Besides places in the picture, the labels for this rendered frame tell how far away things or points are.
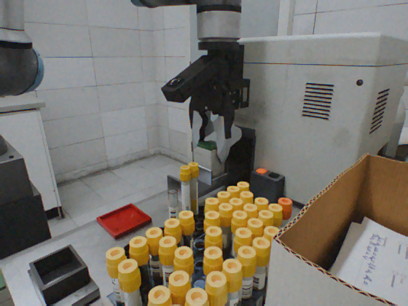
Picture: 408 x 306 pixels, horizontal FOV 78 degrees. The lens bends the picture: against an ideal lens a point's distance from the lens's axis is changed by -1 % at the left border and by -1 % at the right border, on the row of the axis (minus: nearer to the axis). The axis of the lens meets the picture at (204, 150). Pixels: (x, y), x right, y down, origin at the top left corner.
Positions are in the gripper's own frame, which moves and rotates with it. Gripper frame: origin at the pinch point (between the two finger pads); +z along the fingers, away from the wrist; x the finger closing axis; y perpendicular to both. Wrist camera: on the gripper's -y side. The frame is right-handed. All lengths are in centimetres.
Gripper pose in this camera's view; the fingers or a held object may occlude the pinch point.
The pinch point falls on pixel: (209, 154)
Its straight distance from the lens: 49.9
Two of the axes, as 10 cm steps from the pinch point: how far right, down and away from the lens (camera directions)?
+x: -7.1, -2.4, 6.6
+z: 0.0, 9.4, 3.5
